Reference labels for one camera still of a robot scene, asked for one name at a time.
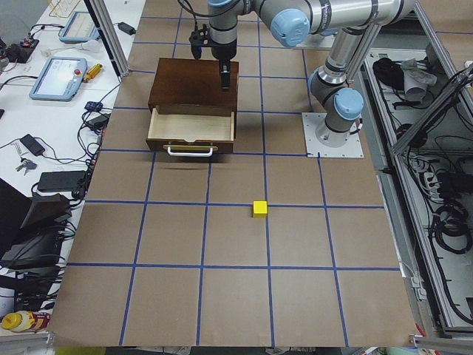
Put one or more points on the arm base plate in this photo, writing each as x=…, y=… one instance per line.
x=320, y=142

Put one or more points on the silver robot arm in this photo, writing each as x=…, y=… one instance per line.
x=305, y=25

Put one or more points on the dark wooden drawer cabinet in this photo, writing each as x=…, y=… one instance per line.
x=193, y=82

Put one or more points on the black smartphone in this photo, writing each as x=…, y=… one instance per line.
x=32, y=145

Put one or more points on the black power adapter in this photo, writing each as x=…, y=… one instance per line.
x=61, y=181

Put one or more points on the teach pendant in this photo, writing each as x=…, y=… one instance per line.
x=59, y=79
x=80, y=28

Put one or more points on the keys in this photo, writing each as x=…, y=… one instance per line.
x=26, y=165

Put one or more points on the light wooden drawer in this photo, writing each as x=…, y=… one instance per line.
x=192, y=130

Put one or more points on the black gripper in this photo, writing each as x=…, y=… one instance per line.
x=224, y=52

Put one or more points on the grey cloth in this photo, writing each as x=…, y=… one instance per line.
x=416, y=80

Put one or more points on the yellow cap bottle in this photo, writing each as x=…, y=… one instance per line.
x=22, y=321

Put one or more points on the aluminium frame post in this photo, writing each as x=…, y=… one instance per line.
x=103, y=23

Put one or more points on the yellow cube block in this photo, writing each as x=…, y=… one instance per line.
x=260, y=208

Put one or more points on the far teach pendant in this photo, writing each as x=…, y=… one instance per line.
x=80, y=28

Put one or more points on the yellow black hand tool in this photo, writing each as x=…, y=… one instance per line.
x=92, y=72

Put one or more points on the near teach pendant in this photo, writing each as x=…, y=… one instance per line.
x=59, y=79

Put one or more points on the black cloth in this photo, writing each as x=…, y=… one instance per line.
x=389, y=73

